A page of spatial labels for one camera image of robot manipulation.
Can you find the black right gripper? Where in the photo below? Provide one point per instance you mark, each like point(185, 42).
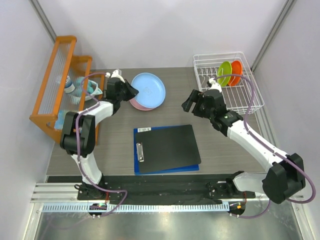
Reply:
point(196, 96)

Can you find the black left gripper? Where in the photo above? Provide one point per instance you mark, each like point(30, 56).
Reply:
point(132, 92)

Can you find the pink plate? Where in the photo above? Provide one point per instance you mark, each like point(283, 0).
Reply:
point(140, 106)

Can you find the blue plate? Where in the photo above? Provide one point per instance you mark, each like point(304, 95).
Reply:
point(151, 90)

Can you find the green plate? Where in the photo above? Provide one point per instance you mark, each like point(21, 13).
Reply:
point(224, 72)

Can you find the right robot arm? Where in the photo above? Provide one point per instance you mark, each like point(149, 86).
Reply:
point(283, 173)

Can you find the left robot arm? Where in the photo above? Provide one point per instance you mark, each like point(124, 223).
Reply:
point(78, 135)

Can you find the orange wooden shelf rack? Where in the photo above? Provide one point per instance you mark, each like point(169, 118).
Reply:
point(51, 96)

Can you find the white and teal bowl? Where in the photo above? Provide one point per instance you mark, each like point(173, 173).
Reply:
point(93, 88)

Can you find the black clipboard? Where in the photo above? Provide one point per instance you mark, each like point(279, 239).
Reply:
point(167, 148)

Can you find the teal scrub brush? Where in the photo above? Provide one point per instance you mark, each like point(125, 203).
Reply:
point(75, 96)

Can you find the blue folder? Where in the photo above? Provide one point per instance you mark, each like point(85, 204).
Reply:
point(137, 172)

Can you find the small white blue jar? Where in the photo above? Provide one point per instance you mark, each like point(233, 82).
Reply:
point(69, 87)

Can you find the orange plate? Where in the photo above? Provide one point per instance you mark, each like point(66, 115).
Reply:
point(237, 69)

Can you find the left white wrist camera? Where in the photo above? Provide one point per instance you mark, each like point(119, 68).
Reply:
point(117, 73)

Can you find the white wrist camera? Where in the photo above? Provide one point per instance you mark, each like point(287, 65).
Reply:
point(212, 84)
point(117, 73)

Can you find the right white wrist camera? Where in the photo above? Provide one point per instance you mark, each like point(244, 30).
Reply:
point(212, 84)

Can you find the white wire dish rack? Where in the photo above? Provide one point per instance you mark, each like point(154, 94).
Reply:
point(237, 97)

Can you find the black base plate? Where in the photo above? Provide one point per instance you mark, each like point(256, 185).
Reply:
point(165, 190)

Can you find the aluminium frame rail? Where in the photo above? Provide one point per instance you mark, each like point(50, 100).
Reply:
point(62, 197)

